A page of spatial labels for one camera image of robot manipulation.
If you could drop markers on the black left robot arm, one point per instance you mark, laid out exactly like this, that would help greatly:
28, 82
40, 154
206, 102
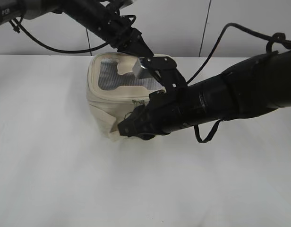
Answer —
101, 17

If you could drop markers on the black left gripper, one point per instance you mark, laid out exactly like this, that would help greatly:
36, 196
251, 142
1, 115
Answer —
118, 32

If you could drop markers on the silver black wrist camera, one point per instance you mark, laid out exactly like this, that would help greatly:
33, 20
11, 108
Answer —
162, 69

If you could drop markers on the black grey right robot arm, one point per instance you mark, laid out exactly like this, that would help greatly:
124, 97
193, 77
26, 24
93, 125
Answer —
248, 89

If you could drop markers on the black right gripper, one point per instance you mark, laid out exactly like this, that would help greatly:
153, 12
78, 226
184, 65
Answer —
165, 113

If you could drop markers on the cream fabric zipper bag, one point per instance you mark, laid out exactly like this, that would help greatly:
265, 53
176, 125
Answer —
113, 92

